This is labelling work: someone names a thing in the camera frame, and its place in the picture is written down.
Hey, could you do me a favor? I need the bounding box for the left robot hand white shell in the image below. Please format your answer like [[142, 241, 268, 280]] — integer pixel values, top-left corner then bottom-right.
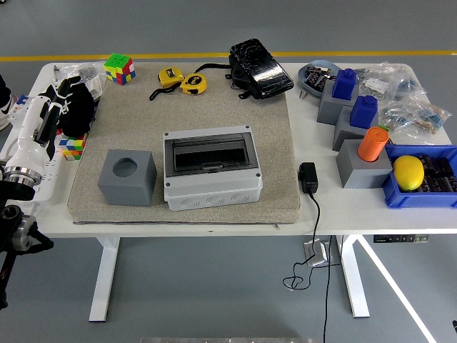
[[6, 76, 82, 175]]

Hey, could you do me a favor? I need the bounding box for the grey electrical box with lid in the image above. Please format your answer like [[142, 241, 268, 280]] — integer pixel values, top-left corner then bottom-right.
[[163, 124, 265, 212]]

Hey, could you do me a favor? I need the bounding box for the orange cylinder battery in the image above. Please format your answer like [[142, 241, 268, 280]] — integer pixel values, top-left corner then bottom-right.
[[357, 126, 389, 162]]

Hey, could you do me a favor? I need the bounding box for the blue square battery block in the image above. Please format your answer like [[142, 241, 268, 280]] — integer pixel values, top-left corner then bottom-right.
[[348, 94, 378, 130], [331, 68, 360, 100]]

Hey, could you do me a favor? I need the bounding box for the white circuit breaker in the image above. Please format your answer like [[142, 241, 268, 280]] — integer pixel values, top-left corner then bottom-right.
[[9, 93, 34, 126]]

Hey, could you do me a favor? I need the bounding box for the person's leg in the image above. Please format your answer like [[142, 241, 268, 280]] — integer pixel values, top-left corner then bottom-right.
[[0, 73, 17, 131]]

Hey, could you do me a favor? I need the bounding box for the small Rubik's cube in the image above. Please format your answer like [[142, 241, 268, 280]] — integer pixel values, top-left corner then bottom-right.
[[59, 134, 88, 161]]

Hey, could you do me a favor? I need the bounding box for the white power strip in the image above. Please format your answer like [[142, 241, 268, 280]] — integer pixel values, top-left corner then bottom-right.
[[34, 156, 71, 204]]

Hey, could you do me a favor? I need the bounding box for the black cloth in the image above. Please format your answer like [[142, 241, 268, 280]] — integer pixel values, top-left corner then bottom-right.
[[56, 82, 99, 139]]

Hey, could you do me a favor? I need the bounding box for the clear plastic parts bag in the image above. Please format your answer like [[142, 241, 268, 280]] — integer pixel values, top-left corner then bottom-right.
[[358, 61, 411, 101], [52, 62, 108, 106], [378, 96, 453, 140], [392, 76, 429, 105]]

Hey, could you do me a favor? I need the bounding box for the black table control panel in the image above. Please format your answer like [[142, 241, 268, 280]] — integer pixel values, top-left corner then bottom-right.
[[373, 234, 430, 244]]

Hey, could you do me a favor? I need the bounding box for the white table leg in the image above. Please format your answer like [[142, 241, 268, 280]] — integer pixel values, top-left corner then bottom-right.
[[88, 237, 121, 322], [335, 234, 371, 319]]

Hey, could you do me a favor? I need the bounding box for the grey holder block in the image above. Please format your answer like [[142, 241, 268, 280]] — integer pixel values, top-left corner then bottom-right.
[[331, 105, 379, 152], [316, 80, 360, 126], [335, 139, 393, 189], [96, 149, 158, 207]]

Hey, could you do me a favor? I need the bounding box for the large Rubik's cube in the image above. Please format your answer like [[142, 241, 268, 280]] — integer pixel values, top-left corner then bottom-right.
[[103, 52, 136, 86]]

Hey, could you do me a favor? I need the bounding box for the blue plastic bin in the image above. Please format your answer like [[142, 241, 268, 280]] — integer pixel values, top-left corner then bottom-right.
[[382, 144, 457, 210]]

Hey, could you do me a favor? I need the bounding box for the black cylindrical capacitor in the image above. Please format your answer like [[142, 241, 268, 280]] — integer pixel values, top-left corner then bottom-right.
[[419, 154, 438, 176], [437, 156, 457, 179], [421, 178, 449, 194]]

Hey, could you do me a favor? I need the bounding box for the yellow tape measure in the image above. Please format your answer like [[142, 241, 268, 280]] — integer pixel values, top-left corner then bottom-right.
[[149, 67, 186, 101], [180, 73, 208, 96]]

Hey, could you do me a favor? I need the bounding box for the yellow lemon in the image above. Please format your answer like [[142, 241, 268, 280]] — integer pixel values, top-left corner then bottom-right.
[[393, 155, 426, 192]]

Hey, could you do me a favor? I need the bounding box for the black power adapter plug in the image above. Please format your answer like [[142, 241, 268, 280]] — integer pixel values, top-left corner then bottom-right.
[[298, 161, 319, 195]]

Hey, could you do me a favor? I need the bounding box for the glossy black pouch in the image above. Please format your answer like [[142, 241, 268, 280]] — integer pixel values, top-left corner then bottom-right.
[[194, 38, 295, 101]]

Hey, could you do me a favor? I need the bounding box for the grey-brown mat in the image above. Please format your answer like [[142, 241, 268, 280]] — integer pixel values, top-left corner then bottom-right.
[[66, 62, 301, 225]]

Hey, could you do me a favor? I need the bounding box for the blue-grey dish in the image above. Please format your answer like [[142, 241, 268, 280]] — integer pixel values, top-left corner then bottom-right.
[[297, 59, 344, 98]]

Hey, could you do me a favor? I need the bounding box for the black hanging cable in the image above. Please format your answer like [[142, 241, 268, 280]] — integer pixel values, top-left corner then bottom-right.
[[322, 234, 333, 343]]

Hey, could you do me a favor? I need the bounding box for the black adapter cord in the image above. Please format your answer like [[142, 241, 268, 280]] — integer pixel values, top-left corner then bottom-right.
[[282, 192, 322, 291]]

